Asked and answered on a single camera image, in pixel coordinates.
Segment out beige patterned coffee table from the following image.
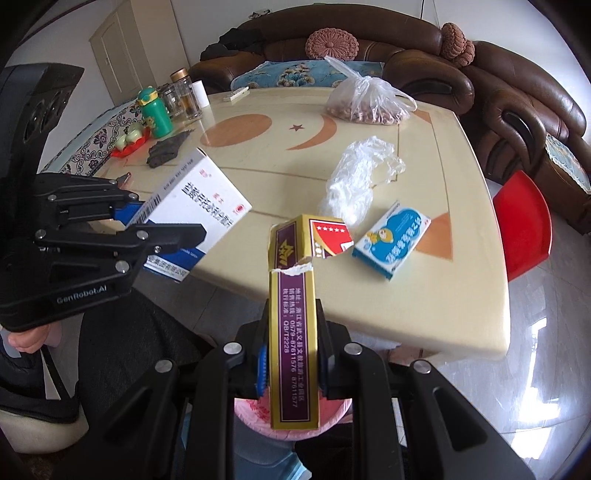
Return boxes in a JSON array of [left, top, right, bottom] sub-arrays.
[[91, 87, 513, 363]]

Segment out brown leather armchair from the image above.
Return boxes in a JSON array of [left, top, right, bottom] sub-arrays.
[[461, 41, 590, 235]]

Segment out dark grey rag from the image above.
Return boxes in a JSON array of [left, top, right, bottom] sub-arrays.
[[146, 130, 192, 169]]

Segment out red plastic chair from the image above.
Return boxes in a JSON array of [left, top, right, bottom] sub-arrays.
[[493, 171, 553, 282]]

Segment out red plate with fruit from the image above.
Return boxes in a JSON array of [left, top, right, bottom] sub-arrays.
[[110, 123, 151, 158]]

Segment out green kids water bottle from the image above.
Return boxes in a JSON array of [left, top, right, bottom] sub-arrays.
[[136, 86, 173, 139]]

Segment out pink cushion on sofa arm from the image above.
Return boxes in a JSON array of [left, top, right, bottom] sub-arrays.
[[441, 22, 476, 68]]

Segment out plastic bag of peanuts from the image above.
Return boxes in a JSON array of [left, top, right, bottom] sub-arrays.
[[325, 56, 418, 126]]

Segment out beige wardrobe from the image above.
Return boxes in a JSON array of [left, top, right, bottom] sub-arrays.
[[89, 0, 188, 105]]

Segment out glass tea bottle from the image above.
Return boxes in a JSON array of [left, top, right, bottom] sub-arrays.
[[170, 68, 201, 120]]

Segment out white cup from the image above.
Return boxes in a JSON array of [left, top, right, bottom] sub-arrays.
[[191, 80, 211, 109]]

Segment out red gold cigarette box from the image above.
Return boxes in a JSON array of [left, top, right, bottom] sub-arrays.
[[267, 214, 353, 439]]

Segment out dark clothes on sofa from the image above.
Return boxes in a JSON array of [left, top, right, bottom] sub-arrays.
[[199, 28, 266, 61]]

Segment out pink lined trash bin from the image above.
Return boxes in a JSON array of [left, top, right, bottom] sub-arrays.
[[232, 396, 355, 443]]

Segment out blue floral sofa cover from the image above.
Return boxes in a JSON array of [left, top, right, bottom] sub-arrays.
[[230, 58, 386, 92]]

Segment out blue armchair seat cover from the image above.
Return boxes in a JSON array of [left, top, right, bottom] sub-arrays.
[[545, 134, 591, 194]]

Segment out brown leather long sofa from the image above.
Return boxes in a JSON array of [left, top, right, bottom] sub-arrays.
[[189, 4, 475, 115]]

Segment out clear plastic bag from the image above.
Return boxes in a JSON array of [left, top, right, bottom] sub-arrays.
[[318, 136, 406, 229]]

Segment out pink round cushion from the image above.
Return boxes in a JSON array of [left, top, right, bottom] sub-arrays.
[[304, 28, 360, 61]]

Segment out person left hand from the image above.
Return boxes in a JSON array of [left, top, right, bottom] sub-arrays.
[[7, 322, 61, 354]]

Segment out smartphone with red case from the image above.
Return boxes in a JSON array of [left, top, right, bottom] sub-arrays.
[[116, 172, 131, 188]]

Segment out wall cable with socket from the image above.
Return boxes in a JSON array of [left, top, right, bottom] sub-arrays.
[[417, 0, 442, 29]]

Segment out white remote control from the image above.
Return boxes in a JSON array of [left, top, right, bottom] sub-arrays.
[[222, 86, 249, 102]]

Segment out glass jar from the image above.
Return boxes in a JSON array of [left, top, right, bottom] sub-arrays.
[[158, 83, 184, 118]]

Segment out black white patterned cloth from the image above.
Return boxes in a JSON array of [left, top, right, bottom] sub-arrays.
[[40, 100, 142, 176]]

